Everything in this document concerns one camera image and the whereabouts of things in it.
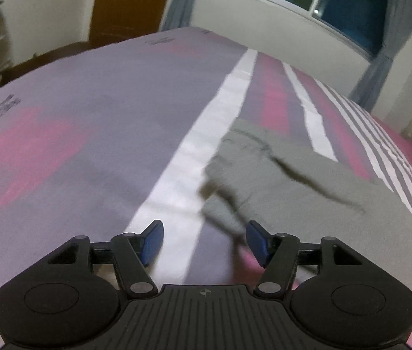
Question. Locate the grey curtain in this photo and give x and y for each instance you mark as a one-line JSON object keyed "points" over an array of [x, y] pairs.
{"points": [[391, 62], [182, 3]]}

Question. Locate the grey pants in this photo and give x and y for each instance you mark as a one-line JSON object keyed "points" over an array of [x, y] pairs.
{"points": [[319, 189]]}

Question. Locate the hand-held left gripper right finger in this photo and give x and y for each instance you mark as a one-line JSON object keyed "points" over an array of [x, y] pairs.
{"points": [[258, 242]]}

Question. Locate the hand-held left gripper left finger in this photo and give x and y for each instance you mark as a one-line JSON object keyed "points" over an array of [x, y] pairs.
{"points": [[153, 242]]}

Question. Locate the striped purple pink bed sheet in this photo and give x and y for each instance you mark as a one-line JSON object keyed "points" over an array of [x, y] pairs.
{"points": [[82, 116]]}

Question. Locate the brown wooden door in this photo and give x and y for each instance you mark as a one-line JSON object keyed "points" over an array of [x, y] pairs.
{"points": [[129, 7]]}

